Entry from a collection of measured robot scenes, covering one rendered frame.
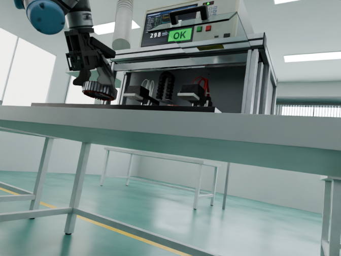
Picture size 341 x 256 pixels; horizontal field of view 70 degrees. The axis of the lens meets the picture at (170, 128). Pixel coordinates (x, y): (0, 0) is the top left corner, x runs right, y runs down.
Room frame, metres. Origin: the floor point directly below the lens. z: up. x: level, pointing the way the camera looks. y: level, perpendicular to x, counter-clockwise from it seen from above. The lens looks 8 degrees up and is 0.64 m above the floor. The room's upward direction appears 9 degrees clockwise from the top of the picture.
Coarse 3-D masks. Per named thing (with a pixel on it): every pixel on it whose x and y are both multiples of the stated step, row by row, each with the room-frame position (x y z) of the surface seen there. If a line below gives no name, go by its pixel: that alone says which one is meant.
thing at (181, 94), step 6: (186, 84) 0.82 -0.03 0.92; (192, 84) 0.81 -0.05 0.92; (198, 84) 0.80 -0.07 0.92; (180, 90) 0.83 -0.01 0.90; (186, 90) 0.82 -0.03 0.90; (192, 90) 0.80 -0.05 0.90; (198, 90) 0.80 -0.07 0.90; (204, 90) 0.85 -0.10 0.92; (180, 96) 0.81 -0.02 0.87; (186, 96) 0.79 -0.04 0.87; (192, 96) 0.78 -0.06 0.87; (198, 96) 0.81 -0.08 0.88; (204, 96) 0.85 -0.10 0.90; (192, 102) 0.90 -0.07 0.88; (198, 102) 0.89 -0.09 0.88; (204, 102) 0.87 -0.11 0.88; (210, 102) 0.90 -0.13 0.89
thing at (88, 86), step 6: (84, 84) 0.75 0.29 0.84; (90, 84) 0.74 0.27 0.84; (96, 84) 0.73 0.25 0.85; (84, 90) 0.76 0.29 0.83; (90, 90) 0.74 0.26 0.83; (96, 90) 0.73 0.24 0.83; (102, 90) 0.74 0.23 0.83; (108, 90) 0.75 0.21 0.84; (90, 96) 0.81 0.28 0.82; (96, 96) 0.82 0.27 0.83; (102, 96) 0.81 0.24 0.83; (108, 96) 0.77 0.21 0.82; (114, 96) 0.77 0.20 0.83
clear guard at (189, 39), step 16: (224, 16) 0.58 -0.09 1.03; (176, 32) 0.74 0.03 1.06; (192, 32) 0.72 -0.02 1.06; (208, 32) 0.71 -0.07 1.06; (224, 32) 0.70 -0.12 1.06; (240, 32) 0.68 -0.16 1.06; (192, 48) 0.83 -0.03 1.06; (208, 48) 0.81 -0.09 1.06; (224, 48) 0.80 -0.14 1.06; (240, 48) 0.78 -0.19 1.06
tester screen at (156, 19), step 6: (192, 6) 0.93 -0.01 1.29; (162, 12) 1.00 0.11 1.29; (168, 12) 0.98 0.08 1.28; (150, 18) 1.03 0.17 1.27; (156, 18) 1.01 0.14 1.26; (162, 18) 1.00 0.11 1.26; (168, 18) 0.98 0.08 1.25; (180, 18) 0.95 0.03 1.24; (186, 18) 0.94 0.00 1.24; (150, 24) 1.03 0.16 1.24; (156, 24) 1.01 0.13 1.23; (144, 36) 1.04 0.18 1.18; (162, 36) 0.99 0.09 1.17; (168, 36) 0.97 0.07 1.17; (156, 42) 1.00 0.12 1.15; (162, 42) 0.99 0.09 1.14; (168, 42) 0.97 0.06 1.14
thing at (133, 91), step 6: (132, 90) 0.93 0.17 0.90; (138, 90) 0.92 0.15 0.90; (144, 90) 0.94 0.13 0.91; (126, 96) 0.92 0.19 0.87; (132, 96) 0.91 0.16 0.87; (138, 96) 0.92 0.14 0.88; (144, 96) 0.94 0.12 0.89; (144, 102) 1.02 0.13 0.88; (150, 102) 1.00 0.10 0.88; (156, 102) 1.02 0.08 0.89
